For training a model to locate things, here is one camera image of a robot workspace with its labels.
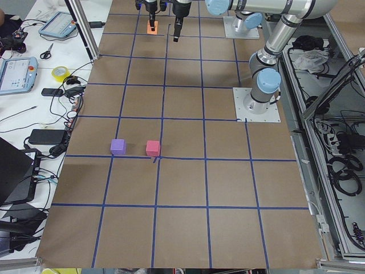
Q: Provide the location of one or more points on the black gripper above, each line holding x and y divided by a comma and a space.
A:
150, 7
181, 8

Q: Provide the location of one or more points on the orange foam cube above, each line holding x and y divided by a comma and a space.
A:
152, 30

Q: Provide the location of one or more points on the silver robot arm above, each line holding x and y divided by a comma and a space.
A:
239, 14
266, 79

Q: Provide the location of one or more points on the blue teach pendant far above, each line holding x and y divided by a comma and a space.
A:
59, 26

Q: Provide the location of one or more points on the blue teach pendant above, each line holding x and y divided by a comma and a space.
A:
18, 75
59, 26

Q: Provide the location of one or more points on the yellow tape roll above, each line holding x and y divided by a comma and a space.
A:
60, 73

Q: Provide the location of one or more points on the black small remote device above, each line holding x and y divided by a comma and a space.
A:
52, 92

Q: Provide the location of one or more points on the pink foam cube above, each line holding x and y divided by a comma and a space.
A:
153, 148

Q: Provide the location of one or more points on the white crumpled cloth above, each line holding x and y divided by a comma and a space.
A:
313, 61

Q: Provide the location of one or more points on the purple foam cube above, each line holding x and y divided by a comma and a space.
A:
118, 147

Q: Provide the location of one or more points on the blue teach pendant near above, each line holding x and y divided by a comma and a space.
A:
18, 75

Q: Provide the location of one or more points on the black power brick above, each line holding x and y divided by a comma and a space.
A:
46, 136

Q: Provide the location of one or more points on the black laptop computer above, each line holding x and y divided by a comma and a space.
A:
19, 169

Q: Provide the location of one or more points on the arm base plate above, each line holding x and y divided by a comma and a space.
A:
245, 28
248, 110

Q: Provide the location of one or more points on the aluminium frame post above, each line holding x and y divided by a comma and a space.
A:
76, 10

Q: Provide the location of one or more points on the black handled scissors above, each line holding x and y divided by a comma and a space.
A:
46, 54

